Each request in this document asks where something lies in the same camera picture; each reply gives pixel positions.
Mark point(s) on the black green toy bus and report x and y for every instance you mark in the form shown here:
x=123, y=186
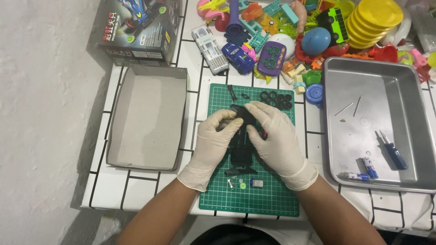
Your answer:
x=335, y=23

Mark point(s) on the black toy car chassis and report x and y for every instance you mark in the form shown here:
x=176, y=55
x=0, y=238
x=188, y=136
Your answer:
x=240, y=153

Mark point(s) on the blue white battery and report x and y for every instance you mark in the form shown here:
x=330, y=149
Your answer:
x=357, y=176
x=370, y=167

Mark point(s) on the person's right hand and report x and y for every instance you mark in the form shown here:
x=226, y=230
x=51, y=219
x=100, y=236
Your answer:
x=279, y=146

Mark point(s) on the empty grey cardboard box tray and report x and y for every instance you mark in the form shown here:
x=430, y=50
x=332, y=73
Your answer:
x=146, y=119

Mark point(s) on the small metal contact clip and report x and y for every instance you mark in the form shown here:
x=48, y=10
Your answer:
x=231, y=183

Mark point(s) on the small green toy cup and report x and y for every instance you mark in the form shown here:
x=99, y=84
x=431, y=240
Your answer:
x=312, y=77

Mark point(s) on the blue toy car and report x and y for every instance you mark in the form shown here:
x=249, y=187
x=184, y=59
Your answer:
x=238, y=58

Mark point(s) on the blue round toy lid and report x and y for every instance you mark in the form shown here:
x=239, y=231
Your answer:
x=314, y=94

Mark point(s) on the purple toy remote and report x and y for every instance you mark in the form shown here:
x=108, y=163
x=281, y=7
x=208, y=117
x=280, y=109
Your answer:
x=270, y=59

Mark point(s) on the thin metal axle rod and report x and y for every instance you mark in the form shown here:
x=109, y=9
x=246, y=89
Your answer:
x=344, y=109
x=357, y=106

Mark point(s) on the stack of yellow toy plates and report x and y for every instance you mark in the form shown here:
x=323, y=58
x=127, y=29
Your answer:
x=374, y=20

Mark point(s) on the cluster of black toy tyres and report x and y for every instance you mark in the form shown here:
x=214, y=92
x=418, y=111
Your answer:
x=284, y=98

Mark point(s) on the green cutting mat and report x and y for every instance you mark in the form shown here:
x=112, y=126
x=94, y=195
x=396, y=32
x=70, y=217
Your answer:
x=272, y=200

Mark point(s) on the printed toy car box lid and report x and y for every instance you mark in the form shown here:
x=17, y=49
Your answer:
x=143, y=27

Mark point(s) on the white toy egg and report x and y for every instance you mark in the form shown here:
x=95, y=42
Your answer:
x=288, y=40

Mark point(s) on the small silver toy motor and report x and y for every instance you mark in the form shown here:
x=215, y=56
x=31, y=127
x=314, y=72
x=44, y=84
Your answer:
x=258, y=183

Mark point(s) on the silver metal tray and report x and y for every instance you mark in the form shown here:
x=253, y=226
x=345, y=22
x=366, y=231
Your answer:
x=374, y=85

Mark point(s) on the person's black shirt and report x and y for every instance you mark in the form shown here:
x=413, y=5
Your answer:
x=235, y=236

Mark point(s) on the blue toy egg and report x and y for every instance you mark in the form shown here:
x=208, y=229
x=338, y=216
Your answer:
x=315, y=40

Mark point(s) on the heap of colourful plastic toys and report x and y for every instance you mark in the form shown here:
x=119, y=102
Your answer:
x=272, y=17

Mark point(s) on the blue toy horn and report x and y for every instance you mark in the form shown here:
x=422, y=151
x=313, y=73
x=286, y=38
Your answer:
x=234, y=20

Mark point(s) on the person's left hand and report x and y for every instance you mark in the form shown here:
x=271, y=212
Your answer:
x=207, y=146

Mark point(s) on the long black plastic part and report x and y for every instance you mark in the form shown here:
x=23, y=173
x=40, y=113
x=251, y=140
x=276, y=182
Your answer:
x=232, y=92

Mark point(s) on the small black plastic part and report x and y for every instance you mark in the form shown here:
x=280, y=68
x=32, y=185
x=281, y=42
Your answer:
x=245, y=96

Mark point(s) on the white toy truck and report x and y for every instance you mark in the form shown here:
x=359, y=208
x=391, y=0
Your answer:
x=209, y=51

